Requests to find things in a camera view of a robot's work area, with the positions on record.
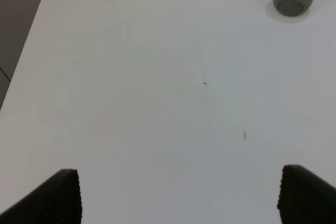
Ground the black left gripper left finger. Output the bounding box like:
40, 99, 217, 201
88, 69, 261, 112
1, 169, 82, 223

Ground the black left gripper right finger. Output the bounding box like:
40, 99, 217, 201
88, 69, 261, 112
277, 165, 335, 223

